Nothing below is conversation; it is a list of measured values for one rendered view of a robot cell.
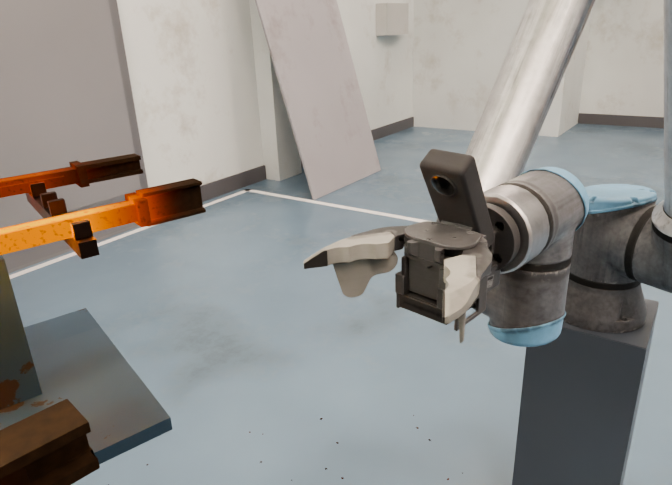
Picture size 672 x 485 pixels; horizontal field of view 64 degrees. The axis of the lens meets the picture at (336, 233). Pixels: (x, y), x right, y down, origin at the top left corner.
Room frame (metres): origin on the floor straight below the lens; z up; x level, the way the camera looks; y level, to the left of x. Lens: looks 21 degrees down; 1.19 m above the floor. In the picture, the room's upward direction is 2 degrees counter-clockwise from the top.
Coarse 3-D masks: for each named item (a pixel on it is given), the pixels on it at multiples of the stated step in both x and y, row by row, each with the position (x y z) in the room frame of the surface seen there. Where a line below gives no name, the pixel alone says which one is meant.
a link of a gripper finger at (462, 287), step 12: (444, 264) 0.41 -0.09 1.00; (456, 264) 0.40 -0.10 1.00; (468, 264) 0.40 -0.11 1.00; (444, 276) 0.40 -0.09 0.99; (456, 276) 0.38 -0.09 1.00; (468, 276) 0.38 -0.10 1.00; (456, 288) 0.36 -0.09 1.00; (468, 288) 0.37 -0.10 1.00; (444, 300) 0.35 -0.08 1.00; (456, 300) 0.35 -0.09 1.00; (468, 300) 0.36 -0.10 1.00; (444, 312) 0.34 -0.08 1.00; (456, 312) 0.34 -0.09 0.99
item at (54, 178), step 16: (96, 160) 0.87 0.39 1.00; (112, 160) 0.86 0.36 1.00; (128, 160) 0.88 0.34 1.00; (16, 176) 0.80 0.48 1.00; (32, 176) 0.79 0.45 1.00; (48, 176) 0.80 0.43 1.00; (64, 176) 0.81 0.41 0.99; (80, 176) 0.82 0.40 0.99; (96, 176) 0.85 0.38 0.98; (112, 176) 0.86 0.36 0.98; (0, 192) 0.76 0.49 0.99; (16, 192) 0.77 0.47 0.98
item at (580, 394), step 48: (576, 336) 0.94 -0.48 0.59; (624, 336) 0.91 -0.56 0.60; (528, 384) 0.98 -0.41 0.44; (576, 384) 0.93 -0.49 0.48; (624, 384) 0.88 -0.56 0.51; (528, 432) 0.98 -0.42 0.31; (576, 432) 0.92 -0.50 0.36; (624, 432) 0.87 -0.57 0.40; (528, 480) 0.97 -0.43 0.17; (576, 480) 0.91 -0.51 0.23
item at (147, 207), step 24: (144, 192) 0.66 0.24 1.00; (168, 192) 0.68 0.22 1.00; (192, 192) 0.70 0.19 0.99; (72, 216) 0.61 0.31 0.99; (96, 216) 0.62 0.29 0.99; (120, 216) 0.63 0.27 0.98; (144, 216) 0.64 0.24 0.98; (168, 216) 0.68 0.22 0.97; (0, 240) 0.55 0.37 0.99; (24, 240) 0.57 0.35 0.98; (48, 240) 0.58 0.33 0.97
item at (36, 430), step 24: (48, 408) 0.23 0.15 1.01; (72, 408) 0.23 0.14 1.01; (0, 432) 0.21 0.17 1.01; (24, 432) 0.21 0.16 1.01; (48, 432) 0.21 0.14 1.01; (72, 432) 0.21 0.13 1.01; (0, 456) 0.20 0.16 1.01; (24, 456) 0.20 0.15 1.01; (48, 456) 0.21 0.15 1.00; (72, 456) 0.22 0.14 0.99; (0, 480) 0.20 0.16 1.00; (24, 480) 0.20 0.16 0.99; (48, 480) 0.21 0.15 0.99; (72, 480) 0.21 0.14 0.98
